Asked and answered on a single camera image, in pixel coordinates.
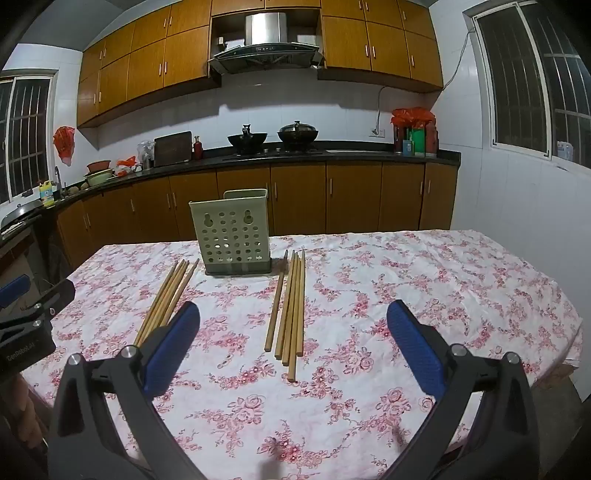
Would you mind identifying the green basin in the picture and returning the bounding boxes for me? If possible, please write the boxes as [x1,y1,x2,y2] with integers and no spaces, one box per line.
[83,169,116,187]

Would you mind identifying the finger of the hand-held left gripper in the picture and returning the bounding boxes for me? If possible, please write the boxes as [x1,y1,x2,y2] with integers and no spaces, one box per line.
[0,275,30,309]
[23,279,77,325]

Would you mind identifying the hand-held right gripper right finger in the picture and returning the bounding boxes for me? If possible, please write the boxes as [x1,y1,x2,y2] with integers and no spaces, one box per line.
[387,300,542,480]

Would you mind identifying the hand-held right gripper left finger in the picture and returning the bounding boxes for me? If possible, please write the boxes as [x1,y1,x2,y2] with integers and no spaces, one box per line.
[46,302,204,480]

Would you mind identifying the pink floral tablecloth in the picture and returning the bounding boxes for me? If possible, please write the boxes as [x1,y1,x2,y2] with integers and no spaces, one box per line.
[21,228,585,480]

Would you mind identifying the large barred window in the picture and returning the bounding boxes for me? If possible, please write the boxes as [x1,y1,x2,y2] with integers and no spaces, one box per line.
[471,0,591,169]

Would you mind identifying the black wok with lid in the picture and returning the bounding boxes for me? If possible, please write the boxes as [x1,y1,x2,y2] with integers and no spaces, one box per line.
[277,120,320,145]

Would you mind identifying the dark cutting board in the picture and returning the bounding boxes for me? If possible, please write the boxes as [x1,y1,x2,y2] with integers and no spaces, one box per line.
[153,131,193,167]

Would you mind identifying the steel range hood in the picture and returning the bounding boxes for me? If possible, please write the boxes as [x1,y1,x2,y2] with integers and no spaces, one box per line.
[209,12,324,75]

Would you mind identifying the person's left forearm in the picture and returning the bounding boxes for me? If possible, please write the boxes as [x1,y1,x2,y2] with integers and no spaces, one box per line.
[15,376,44,457]

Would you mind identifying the grey power cable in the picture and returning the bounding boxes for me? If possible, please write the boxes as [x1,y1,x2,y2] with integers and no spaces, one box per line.
[375,85,394,132]

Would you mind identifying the grey perforated utensil holder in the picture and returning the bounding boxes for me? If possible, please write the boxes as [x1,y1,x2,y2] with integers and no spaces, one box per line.
[189,188,270,277]

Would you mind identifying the gas stove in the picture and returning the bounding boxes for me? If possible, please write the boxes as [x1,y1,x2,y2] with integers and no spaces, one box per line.
[222,146,327,161]

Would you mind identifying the wooden lower cabinets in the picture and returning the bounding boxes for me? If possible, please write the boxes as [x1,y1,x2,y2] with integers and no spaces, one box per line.
[54,161,459,269]

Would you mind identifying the black kitchen countertop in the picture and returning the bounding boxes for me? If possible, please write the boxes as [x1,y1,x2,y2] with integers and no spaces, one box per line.
[0,147,462,234]

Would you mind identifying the wooden cabinets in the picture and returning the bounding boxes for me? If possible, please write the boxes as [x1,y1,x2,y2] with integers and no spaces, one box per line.
[54,161,459,269]
[76,0,445,129]

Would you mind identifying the wooden upper cabinets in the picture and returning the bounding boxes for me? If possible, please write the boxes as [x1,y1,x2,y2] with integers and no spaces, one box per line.
[76,0,445,129]

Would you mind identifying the red gift bag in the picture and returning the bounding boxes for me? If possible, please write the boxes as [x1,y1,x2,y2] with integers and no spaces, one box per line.
[390,106,440,158]

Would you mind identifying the hanging red plastic bag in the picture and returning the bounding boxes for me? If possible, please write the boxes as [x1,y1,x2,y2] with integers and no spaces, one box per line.
[52,126,76,167]

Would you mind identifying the clear plastic bag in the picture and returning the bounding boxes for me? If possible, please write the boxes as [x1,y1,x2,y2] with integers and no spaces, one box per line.
[137,140,157,169]

